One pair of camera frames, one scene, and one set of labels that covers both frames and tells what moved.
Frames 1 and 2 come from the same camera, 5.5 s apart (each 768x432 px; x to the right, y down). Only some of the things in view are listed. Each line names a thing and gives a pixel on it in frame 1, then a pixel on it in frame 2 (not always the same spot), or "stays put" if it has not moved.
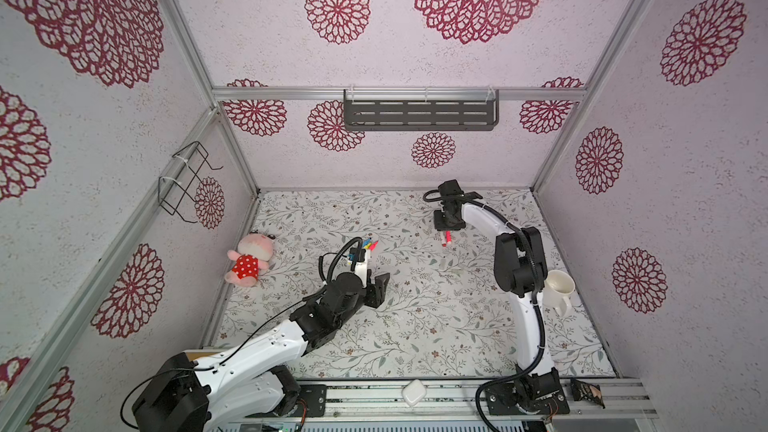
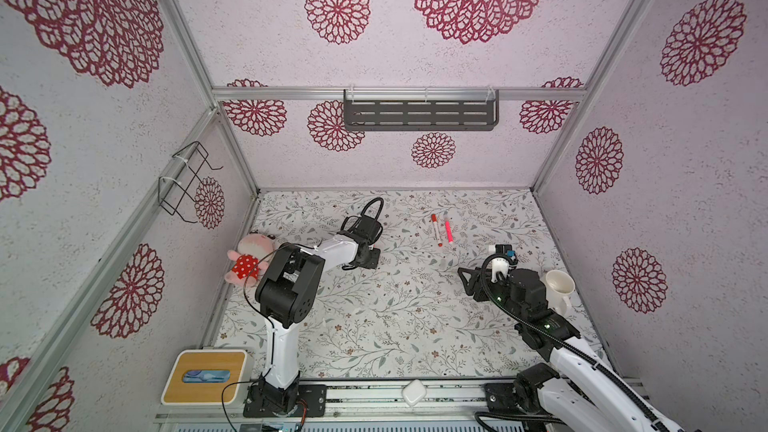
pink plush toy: (254, 253) stays put
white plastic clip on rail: (413, 392) stays put
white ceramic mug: (558, 286) stays put
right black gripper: (438, 223) → (469, 288)
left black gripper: (376, 290) → (375, 259)
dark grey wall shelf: (416, 110) stays put
